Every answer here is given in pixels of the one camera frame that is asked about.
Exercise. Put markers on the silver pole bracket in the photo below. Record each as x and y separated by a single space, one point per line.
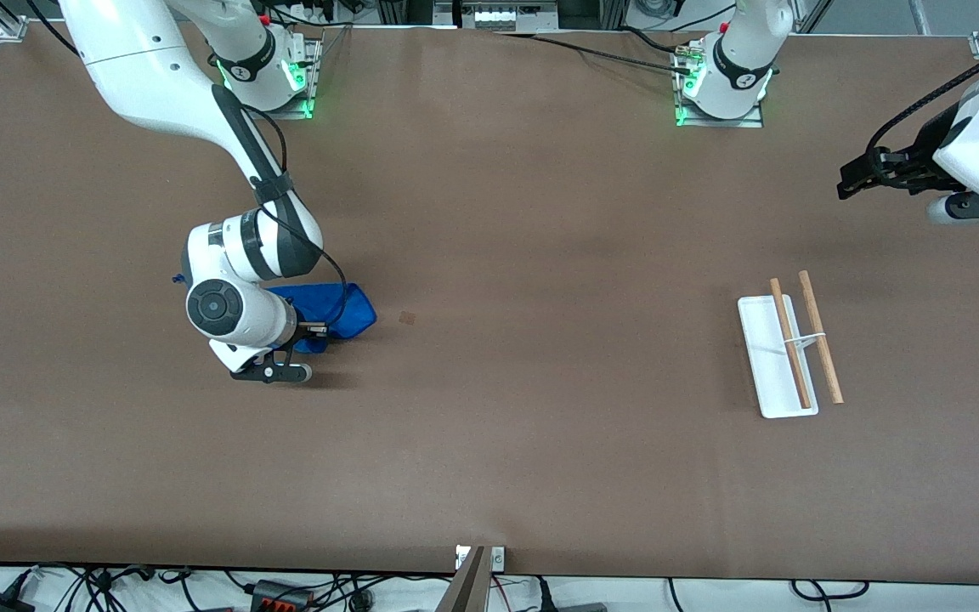
498 558

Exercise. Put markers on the grey camera pole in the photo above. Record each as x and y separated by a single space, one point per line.
464 591

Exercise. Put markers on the black power adapter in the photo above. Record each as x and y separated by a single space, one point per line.
1 602

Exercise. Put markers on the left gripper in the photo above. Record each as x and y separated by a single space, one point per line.
917 162

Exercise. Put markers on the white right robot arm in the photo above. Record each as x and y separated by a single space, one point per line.
141 68

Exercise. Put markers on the blue towel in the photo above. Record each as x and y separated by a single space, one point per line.
353 310

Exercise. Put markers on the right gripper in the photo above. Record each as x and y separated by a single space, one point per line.
309 327

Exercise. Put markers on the white rack with wooden rods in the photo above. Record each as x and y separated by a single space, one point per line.
766 357

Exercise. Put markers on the black power strip orange switches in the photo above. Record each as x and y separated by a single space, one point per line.
281 595

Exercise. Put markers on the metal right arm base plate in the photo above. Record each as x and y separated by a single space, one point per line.
307 102

